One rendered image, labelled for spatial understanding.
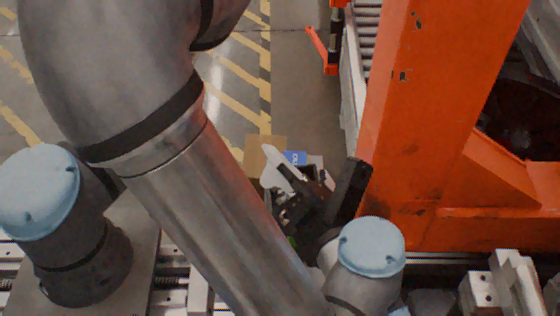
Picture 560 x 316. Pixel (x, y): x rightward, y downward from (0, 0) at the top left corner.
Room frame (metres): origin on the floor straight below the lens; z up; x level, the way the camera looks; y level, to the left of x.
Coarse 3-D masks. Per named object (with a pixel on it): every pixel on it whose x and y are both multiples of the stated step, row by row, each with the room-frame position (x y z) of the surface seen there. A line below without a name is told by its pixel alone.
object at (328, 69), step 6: (330, 0) 1.76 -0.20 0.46; (336, 0) 1.75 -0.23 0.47; (342, 0) 1.75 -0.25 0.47; (348, 0) 1.77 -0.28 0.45; (354, 0) 1.78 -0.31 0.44; (330, 6) 1.75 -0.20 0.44; (336, 6) 1.75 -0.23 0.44; (342, 6) 1.75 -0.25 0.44; (306, 30) 2.10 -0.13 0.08; (312, 30) 2.09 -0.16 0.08; (312, 36) 2.03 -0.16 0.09; (318, 42) 1.98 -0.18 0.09; (318, 48) 1.93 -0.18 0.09; (324, 48) 1.92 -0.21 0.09; (324, 54) 1.87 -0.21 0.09; (324, 60) 1.81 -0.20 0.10; (324, 66) 1.78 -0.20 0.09; (330, 66) 1.75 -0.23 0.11; (336, 66) 1.75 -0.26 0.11; (324, 72) 1.75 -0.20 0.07; (330, 72) 1.75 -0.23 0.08; (336, 72) 1.75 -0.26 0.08
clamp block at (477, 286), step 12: (468, 276) 0.26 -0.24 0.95; (480, 276) 0.26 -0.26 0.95; (492, 276) 0.26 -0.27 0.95; (468, 288) 0.25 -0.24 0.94; (480, 288) 0.25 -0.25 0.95; (492, 288) 0.25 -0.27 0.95; (468, 300) 0.24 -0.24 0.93; (480, 300) 0.23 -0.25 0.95; (492, 300) 0.23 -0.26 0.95; (468, 312) 0.23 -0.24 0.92; (480, 312) 0.22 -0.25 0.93; (492, 312) 0.22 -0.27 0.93
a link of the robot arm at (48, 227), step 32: (32, 160) 0.38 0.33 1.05; (64, 160) 0.37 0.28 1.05; (0, 192) 0.33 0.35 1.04; (32, 192) 0.33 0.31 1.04; (64, 192) 0.33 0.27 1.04; (96, 192) 0.36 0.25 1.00; (0, 224) 0.30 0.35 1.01; (32, 224) 0.29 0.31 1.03; (64, 224) 0.31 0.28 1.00; (96, 224) 0.34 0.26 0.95; (32, 256) 0.29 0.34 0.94; (64, 256) 0.30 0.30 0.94
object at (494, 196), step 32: (480, 160) 0.58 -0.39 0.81; (512, 160) 0.65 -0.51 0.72; (448, 192) 0.55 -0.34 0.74; (480, 192) 0.55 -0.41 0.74; (512, 192) 0.55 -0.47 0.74; (544, 192) 0.59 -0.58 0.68; (448, 224) 0.53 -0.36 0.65; (480, 224) 0.53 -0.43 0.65; (512, 224) 0.53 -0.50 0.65; (544, 224) 0.53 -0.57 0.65
